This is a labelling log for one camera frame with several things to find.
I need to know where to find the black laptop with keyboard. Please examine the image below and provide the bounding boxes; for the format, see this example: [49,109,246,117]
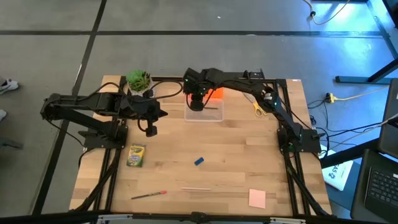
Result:
[350,148,398,224]

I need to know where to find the black desk crossbar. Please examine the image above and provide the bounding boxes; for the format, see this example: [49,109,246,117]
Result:
[320,138,380,169]

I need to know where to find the black power cable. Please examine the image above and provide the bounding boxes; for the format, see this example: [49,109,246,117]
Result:
[307,99,382,156]

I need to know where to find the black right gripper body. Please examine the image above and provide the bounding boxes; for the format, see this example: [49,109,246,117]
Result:
[182,67,213,98]

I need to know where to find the black front crossbeam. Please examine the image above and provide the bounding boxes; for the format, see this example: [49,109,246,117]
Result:
[0,210,398,224]

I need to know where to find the yellow green crayon box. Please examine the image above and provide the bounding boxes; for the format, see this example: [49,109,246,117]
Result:
[126,143,147,168]

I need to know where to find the pink sticky note pad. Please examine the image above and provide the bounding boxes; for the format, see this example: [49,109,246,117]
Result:
[248,189,267,210]

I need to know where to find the black desk leg frame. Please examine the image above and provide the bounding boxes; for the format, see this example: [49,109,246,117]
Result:
[335,0,398,85]

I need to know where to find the clear plastic container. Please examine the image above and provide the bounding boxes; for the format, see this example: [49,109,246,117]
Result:
[183,98,225,123]

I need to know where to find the black aluminium table frame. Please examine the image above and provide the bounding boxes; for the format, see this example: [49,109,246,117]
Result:
[74,76,332,218]

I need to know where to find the beige floor cable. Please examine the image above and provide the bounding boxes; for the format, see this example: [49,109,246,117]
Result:
[303,0,351,26]

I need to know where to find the green artificial plant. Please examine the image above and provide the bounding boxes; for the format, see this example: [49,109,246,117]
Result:
[126,69,152,93]

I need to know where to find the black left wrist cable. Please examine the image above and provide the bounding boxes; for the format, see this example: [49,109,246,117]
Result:
[146,80,183,102]

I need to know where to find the dark grey laptop lid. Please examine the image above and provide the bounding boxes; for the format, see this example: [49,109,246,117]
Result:
[378,78,398,159]

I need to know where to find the grey cable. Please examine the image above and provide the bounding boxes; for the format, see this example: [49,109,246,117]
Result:
[326,113,398,151]

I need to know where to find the yellow-handled scissors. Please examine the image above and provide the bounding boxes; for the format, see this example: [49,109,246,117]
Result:
[242,92,269,118]

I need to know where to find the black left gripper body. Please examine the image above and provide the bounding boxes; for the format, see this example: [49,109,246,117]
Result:
[132,96,169,124]

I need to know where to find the yellow extension cable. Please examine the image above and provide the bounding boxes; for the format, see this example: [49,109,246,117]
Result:
[325,85,389,104]

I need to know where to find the white booklet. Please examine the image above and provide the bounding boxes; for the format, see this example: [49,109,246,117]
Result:
[322,149,354,192]

